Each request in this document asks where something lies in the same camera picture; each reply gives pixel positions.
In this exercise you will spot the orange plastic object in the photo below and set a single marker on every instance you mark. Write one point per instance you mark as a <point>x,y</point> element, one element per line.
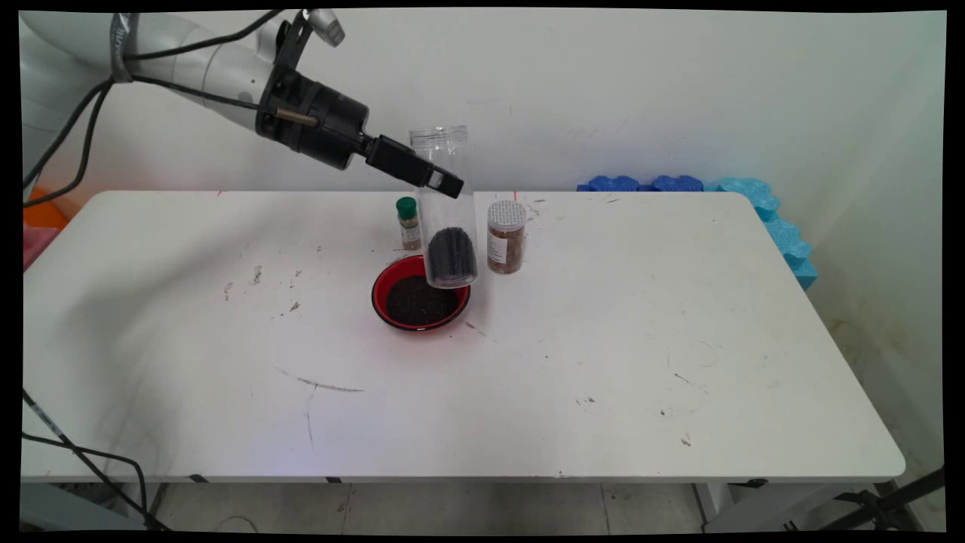
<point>45,216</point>

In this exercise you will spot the pink plastic object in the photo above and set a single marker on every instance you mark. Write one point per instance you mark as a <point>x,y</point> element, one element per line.
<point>36,245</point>

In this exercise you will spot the light blue foam mat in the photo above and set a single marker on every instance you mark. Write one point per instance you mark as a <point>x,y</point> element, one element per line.
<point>754,196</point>

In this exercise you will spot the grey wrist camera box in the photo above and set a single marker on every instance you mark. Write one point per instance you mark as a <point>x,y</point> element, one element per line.
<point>326,26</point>

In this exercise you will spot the red bowl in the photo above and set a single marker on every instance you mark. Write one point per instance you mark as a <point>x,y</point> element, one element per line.
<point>381,294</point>

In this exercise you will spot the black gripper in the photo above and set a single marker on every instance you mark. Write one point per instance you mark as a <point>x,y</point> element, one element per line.
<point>320,121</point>

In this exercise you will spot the green-capped spice bottle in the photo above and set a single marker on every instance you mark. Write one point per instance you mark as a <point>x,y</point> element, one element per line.
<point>407,234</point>

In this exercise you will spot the dark blue foam mat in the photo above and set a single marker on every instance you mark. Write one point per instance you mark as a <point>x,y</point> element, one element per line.
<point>614,183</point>

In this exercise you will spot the brown spice jar white lid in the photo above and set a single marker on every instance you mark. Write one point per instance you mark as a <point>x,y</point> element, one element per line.
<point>507,249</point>

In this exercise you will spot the white table leg frame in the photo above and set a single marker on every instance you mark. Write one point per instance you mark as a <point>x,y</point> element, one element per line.
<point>784,507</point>

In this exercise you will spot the black tripod legs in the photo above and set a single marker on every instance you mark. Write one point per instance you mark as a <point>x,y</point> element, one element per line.
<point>916,483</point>

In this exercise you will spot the clear plastic jar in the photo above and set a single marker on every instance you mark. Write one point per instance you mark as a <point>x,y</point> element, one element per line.
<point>452,215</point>

